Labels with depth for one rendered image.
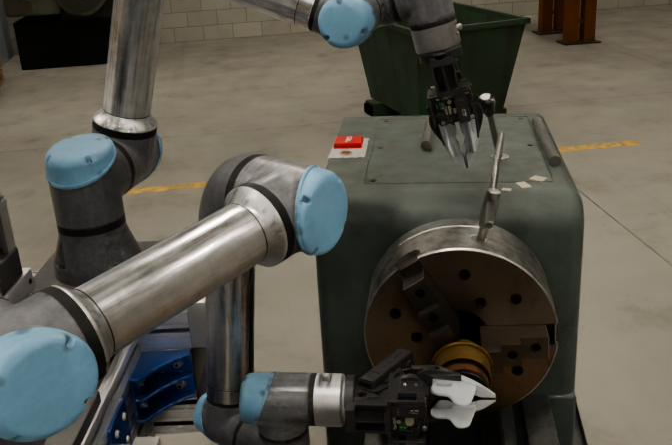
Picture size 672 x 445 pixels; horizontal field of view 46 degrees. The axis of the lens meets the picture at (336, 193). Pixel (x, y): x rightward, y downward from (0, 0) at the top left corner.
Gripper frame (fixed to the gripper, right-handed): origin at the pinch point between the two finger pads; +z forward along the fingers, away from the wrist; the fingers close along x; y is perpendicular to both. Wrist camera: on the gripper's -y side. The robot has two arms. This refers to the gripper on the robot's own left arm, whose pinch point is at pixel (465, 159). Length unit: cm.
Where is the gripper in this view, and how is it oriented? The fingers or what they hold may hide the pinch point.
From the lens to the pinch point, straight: 139.0
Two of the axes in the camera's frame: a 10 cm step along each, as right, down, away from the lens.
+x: 9.6, -2.1, -2.0
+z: 2.7, 9.1, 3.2
